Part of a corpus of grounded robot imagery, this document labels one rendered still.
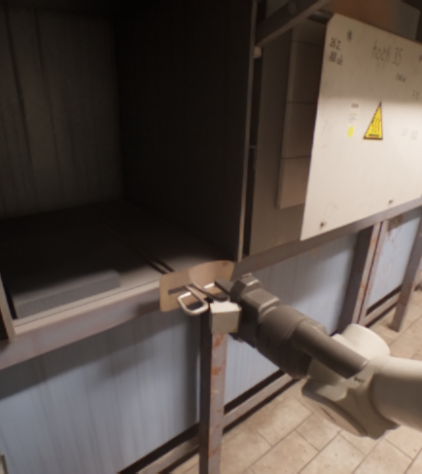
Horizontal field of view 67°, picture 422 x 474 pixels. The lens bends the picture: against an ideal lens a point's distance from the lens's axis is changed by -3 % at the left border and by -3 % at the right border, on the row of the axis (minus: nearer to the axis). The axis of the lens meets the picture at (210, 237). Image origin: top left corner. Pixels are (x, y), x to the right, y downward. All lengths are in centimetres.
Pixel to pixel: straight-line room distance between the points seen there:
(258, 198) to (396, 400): 49
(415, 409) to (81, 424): 68
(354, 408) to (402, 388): 7
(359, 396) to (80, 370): 53
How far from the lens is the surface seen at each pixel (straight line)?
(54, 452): 88
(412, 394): 36
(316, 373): 47
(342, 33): 68
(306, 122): 79
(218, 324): 53
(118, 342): 74
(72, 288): 62
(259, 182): 72
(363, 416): 41
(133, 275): 68
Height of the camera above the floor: 119
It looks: 23 degrees down
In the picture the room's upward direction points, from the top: 1 degrees clockwise
